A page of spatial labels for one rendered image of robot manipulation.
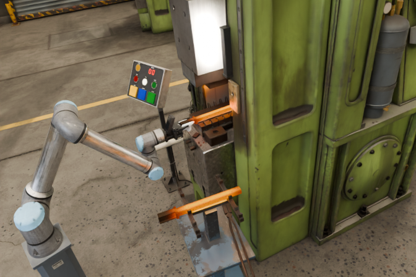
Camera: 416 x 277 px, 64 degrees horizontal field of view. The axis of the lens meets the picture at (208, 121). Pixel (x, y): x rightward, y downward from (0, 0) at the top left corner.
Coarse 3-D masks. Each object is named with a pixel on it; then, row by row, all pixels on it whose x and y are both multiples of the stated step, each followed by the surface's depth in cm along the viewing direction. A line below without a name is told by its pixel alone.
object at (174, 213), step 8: (224, 192) 164; (232, 192) 164; (240, 192) 165; (200, 200) 161; (208, 200) 161; (216, 200) 162; (176, 208) 159; (184, 208) 158; (192, 208) 158; (160, 216) 154; (168, 216) 157; (176, 216) 156
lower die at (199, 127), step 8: (224, 104) 228; (200, 112) 223; (208, 112) 220; (208, 120) 212; (216, 120) 211; (224, 120) 212; (232, 120) 215; (200, 128) 209; (208, 128) 209; (224, 128) 215
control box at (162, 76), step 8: (136, 64) 249; (144, 64) 244; (136, 72) 250; (144, 72) 244; (152, 72) 239; (160, 72) 235; (168, 72) 236; (152, 80) 239; (160, 80) 235; (168, 80) 239; (128, 88) 255; (144, 88) 244; (152, 88) 240; (160, 88) 235; (136, 96) 250; (160, 96) 237; (152, 104) 240; (160, 104) 240
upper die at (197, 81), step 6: (186, 66) 194; (186, 72) 198; (192, 72) 188; (210, 72) 190; (216, 72) 192; (222, 72) 194; (186, 78) 201; (192, 78) 191; (198, 78) 188; (204, 78) 190; (210, 78) 192; (216, 78) 194; (222, 78) 196; (198, 84) 190; (204, 84) 192
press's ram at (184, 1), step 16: (176, 0) 173; (192, 0) 160; (208, 0) 164; (224, 0) 167; (176, 16) 181; (192, 16) 164; (208, 16) 168; (224, 16) 172; (176, 32) 190; (192, 32) 168; (208, 32) 172; (176, 48) 200; (192, 48) 175; (208, 48) 176; (192, 64) 184; (208, 64) 181
